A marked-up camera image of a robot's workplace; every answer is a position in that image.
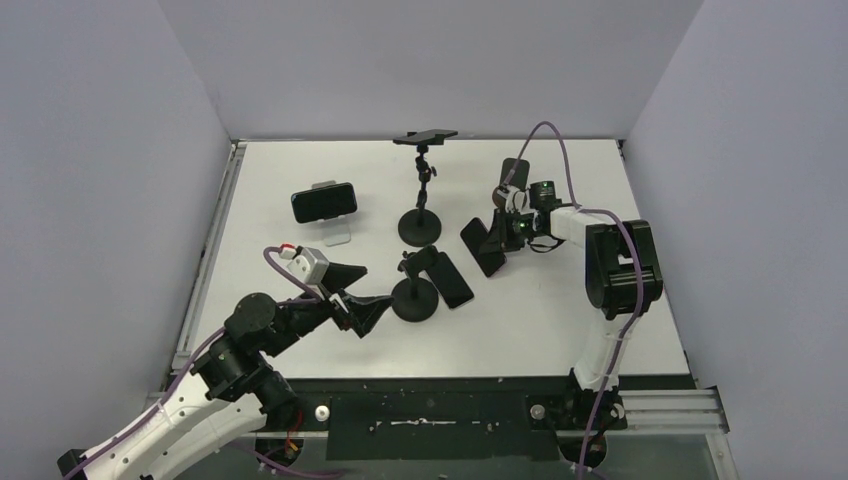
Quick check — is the purple cable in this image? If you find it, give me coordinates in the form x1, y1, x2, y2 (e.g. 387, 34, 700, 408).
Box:
62, 246, 326, 480
503, 121, 645, 480

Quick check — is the tall black tripod stand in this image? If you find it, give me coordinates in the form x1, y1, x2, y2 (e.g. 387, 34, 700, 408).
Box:
398, 146, 442, 247

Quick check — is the white metal phone stand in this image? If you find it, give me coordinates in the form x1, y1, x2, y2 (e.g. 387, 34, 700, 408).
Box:
311, 180, 357, 247

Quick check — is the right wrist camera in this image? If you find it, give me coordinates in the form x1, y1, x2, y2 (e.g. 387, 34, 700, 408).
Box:
492, 185, 528, 213

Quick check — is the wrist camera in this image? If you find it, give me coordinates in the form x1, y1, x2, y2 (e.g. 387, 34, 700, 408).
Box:
278, 244, 330, 288
492, 185, 528, 213

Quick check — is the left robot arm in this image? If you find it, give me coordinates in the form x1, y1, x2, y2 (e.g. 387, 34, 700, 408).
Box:
57, 246, 393, 479

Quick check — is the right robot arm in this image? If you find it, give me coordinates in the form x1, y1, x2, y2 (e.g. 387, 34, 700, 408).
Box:
478, 181, 664, 427

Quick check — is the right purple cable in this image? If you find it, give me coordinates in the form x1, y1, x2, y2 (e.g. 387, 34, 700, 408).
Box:
503, 121, 645, 480

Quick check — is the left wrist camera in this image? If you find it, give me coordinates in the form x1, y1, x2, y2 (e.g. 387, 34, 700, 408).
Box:
278, 244, 330, 288

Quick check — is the black round base stand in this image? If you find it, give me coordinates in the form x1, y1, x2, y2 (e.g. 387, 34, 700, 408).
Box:
391, 245, 439, 323

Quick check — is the wooden base phone stand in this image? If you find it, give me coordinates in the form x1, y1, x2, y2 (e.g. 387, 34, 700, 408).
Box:
493, 158, 530, 192

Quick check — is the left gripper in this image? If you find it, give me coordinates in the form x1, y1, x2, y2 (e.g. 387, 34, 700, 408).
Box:
265, 262, 395, 356

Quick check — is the phone from wooden stand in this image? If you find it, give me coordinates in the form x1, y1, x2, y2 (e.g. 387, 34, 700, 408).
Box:
425, 252, 475, 309

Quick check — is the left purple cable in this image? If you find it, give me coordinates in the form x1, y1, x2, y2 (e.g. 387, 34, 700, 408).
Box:
62, 246, 326, 480

